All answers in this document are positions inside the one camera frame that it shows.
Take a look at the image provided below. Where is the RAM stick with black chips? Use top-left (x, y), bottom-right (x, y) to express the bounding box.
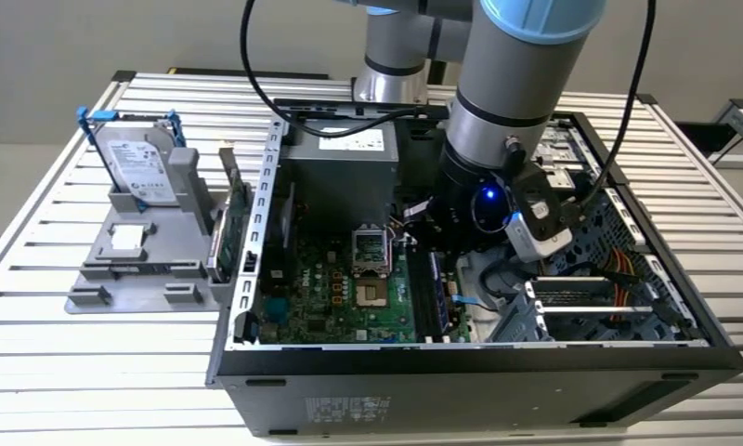
top-left (105, 265), bottom-right (173, 276)
top-left (429, 252), bottom-right (452, 335)

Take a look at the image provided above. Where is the black RAM slot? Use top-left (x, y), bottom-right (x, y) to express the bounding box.
top-left (408, 245), bottom-right (430, 344)
top-left (416, 248), bottom-right (437, 344)

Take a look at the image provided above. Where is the metal socket cover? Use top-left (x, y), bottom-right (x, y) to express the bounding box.
top-left (350, 222), bottom-right (390, 278)

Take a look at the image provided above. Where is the grey power supply unit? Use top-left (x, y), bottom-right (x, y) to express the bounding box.
top-left (281, 118), bottom-right (401, 233)

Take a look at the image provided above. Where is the CPU socket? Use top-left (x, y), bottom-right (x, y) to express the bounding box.
top-left (353, 278), bottom-right (390, 310)

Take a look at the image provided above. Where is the grey metal drive cage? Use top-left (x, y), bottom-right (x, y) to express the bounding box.
top-left (529, 118), bottom-right (604, 196)

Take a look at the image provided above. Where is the black drive with print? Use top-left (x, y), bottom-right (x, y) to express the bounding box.
top-left (532, 277), bottom-right (614, 308)

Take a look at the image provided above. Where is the green motherboard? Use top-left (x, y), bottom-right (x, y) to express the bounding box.
top-left (257, 230), bottom-right (472, 346)

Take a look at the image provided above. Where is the grey metal disk bay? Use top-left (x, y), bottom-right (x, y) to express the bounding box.
top-left (488, 273), bottom-right (658, 344)

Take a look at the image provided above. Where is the green graphics card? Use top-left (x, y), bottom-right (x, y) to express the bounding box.
top-left (202, 147), bottom-right (254, 287)

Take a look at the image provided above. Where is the black open PC case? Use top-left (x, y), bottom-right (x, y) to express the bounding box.
top-left (204, 96), bottom-right (743, 438)

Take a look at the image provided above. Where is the black box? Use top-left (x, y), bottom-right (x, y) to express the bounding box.
top-left (674, 120), bottom-right (739, 164)

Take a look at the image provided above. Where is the grey parts rack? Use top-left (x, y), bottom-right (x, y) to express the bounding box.
top-left (63, 148), bottom-right (237, 316)

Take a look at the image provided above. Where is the black bar yellow end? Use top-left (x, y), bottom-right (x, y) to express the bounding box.
top-left (166, 67), bottom-right (330, 81)

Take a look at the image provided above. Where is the hard disk in blue carrier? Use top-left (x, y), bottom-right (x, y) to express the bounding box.
top-left (77, 107), bottom-right (186, 213)

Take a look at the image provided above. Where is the silver CPU chip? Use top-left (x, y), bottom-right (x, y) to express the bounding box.
top-left (108, 226), bottom-right (145, 252)

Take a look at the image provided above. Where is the silver camera with black bracket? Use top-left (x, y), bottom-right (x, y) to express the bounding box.
top-left (505, 160), bottom-right (576, 261)

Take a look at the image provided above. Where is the blue data cable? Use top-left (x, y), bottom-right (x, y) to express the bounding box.
top-left (452, 295), bottom-right (504, 313)

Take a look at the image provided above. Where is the thin black camera cable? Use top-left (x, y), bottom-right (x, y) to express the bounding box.
top-left (560, 0), bottom-right (658, 222)

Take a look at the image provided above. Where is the thick black camera cable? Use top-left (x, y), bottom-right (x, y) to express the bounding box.
top-left (238, 0), bottom-right (452, 137)

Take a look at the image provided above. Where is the red orange yellow wire bundle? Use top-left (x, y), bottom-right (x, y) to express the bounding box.
top-left (600, 248), bottom-right (641, 326)

